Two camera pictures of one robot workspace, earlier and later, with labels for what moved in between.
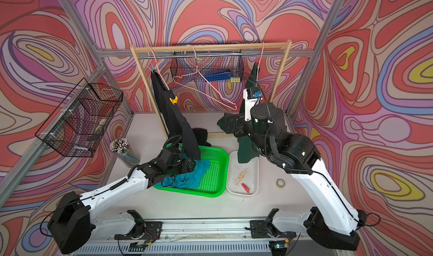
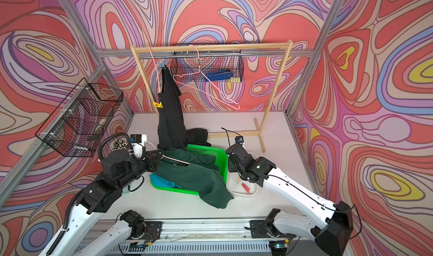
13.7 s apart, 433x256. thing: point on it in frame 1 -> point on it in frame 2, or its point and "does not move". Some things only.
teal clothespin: [152, 69] -> [162, 65]
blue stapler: [219, 75] does not move
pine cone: [119, 145] does not move
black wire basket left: [78, 126] does not move
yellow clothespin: [174, 101] -> [158, 105]
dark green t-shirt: [246, 149] -> [196, 170]
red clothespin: [246, 188] does not move
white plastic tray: [242, 179] does not move
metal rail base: [207, 238] does not move
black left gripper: [185, 169] -> [153, 162]
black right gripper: [239, 122] -> [232, 168]
